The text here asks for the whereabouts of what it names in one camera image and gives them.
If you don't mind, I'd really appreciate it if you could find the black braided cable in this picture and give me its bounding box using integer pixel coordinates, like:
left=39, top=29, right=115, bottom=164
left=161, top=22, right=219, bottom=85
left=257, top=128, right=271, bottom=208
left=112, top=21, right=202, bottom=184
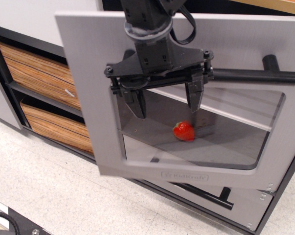
left=0, top=210, right=25, bottom=235

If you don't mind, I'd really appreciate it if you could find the grey lower drawer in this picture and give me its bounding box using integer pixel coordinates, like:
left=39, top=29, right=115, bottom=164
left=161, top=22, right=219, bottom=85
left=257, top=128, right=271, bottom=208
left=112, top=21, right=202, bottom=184
left=137, top=180, right=273, bottom=234

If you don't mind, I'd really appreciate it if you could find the black drawer handle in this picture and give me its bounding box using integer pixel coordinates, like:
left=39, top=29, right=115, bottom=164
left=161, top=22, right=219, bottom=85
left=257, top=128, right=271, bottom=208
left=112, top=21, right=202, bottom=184
left=170, top=182, right=234, bottom=210

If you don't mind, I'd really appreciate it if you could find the black oven door handle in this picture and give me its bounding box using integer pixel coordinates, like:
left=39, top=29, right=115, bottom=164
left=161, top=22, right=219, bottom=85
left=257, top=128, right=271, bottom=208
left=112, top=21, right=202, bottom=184
left=208, top=55, right=295, bottom=84

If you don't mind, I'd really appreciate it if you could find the grey oven rack tray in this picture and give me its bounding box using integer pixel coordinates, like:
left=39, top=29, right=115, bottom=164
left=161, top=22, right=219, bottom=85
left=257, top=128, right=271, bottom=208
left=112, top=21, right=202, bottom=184
left=201, top=88, right=272, bottom=131

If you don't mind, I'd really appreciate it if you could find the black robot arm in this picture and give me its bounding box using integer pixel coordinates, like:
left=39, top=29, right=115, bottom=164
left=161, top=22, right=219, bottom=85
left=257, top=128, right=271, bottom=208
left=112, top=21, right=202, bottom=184
left=104, top=0, right=213, bottom=119

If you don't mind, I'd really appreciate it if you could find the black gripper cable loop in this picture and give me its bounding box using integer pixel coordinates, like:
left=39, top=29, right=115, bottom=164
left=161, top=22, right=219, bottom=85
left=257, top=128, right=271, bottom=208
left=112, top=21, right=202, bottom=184
left=169, top=4, right=197, bottom=46

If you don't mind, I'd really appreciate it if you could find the upper wood grain bin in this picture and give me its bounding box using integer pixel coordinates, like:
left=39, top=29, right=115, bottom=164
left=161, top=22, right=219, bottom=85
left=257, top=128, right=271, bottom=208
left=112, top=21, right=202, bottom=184
left=0, top=40, right=81, bottom=110

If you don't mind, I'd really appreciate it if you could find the lower wood grain bin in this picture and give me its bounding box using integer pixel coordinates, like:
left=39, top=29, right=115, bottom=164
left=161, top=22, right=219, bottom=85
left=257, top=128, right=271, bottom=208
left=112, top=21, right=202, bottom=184
left=21, top=100, right=93, bottom=154

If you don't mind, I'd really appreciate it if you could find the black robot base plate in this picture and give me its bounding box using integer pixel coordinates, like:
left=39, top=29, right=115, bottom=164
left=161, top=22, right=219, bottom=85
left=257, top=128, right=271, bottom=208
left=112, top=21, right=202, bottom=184
left=8, top=207, right=51, bottom=235

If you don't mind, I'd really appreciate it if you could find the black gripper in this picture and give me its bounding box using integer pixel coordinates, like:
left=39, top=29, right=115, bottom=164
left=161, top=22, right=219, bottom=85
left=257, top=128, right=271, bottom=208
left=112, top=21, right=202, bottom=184
left=104, top=39, right=214, bottom=119

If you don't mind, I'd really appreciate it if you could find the grey oven door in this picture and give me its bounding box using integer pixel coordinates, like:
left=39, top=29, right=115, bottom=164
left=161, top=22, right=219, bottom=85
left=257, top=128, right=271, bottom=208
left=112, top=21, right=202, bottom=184
left=56, top=11, right=295, bottom=191

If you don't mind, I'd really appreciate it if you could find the red toy strawberry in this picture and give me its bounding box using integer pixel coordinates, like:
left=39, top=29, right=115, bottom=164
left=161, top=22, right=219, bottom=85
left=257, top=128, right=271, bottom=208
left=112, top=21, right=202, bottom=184
left=173, top=121, right=195, bottom=142

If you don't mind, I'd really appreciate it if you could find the wood grain bin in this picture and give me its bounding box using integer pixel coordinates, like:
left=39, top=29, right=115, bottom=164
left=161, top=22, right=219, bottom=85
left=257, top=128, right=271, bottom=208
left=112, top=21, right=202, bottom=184
left=21, top=100, right=93, bottom=154
left=0, top=40, right=81, bottom=110

